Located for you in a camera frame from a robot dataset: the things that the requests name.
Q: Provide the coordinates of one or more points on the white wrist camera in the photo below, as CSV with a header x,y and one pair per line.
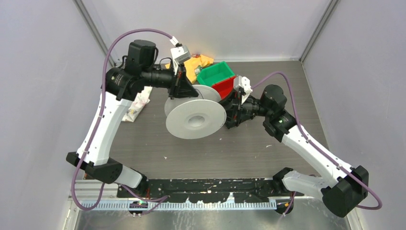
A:
x,y
242,84
179,54

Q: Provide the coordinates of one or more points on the yellow patterned cloth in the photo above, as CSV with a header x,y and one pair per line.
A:
x,y
193,66

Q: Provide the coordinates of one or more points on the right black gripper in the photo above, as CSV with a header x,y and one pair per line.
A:
x,y
241,110

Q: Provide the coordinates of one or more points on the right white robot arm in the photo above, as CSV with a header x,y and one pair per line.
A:
x,y
340,186

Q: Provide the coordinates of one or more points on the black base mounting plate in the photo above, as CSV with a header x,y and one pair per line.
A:
x,y
243,190

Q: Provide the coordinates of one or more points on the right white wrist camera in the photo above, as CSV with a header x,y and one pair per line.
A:
x,y
242,84

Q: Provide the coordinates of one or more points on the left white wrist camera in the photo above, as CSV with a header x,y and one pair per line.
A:
x,y
179,54

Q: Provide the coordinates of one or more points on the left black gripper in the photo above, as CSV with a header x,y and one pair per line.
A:
x,y
181,87

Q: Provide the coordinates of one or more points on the white slotted cable duct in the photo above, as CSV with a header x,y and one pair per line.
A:
x,y
138,205

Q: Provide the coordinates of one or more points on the red plastic bin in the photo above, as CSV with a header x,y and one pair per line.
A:
x,y
224,87

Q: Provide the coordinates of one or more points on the green plastic bin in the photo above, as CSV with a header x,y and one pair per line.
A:
x,y
214,74

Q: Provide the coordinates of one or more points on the white patterned cloth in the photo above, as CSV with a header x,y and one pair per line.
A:
x,y
141,100

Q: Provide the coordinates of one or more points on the grey plastic cable spool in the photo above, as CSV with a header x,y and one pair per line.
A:
x,y
195,117

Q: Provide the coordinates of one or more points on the black plastic bin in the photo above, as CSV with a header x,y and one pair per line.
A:
x,y
237,112

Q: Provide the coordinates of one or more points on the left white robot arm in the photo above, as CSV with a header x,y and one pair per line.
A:
x,y
122,85

